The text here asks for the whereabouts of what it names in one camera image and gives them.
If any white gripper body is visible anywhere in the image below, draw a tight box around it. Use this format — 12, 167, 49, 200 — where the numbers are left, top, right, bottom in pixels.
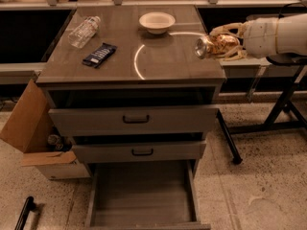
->
243, 17, 278, 58

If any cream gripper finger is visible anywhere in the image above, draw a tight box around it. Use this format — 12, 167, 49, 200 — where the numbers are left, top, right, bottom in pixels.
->
222, 46, 247, 61
209, 23, 248, 38

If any orange soda can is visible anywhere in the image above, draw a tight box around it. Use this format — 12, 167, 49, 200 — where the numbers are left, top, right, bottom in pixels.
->
195, 34, 241, 58

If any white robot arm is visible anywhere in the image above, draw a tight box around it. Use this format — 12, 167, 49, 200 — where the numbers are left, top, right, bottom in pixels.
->
209, 13, 307, 58

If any top grey drawer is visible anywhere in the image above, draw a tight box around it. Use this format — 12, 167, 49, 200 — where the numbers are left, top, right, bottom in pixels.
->
49, 105, 217, 136

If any grey drawer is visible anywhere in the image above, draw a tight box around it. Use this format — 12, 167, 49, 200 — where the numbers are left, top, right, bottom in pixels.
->
85, 160, 211, 230
72, 141, 205, 163
49, 105, 217, 136

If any middle grey drawer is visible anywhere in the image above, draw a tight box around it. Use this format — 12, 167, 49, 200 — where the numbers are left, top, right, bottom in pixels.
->
72, 141, 205, 163

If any grey drawer cabinet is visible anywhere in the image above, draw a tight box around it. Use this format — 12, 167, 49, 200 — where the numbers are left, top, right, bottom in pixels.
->
35, 5, 226, 230

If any bottom grey drawer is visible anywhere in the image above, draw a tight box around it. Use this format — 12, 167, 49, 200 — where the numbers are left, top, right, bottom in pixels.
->
85, 160, 211, 230

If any can inside cardboard box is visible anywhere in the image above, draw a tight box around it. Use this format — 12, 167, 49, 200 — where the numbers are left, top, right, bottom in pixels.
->
47, 134, 63, 150

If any black side table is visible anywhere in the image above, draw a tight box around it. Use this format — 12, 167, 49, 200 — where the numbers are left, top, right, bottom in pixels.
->
216, 3, 307, 165

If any white paper bowl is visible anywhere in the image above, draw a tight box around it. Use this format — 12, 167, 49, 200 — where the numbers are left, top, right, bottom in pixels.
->
139, 12, 176, 35

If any dark blue snack bar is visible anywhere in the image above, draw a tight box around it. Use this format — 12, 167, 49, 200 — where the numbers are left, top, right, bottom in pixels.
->
83, 43, 117, 68

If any clear plastic water bottle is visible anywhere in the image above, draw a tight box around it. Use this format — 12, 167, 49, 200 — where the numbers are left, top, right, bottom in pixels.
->
68, 16, 101, 49

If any brown cardboard box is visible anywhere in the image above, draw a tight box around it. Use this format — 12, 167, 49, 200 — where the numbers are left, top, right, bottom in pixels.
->
0, 80, 90, 180

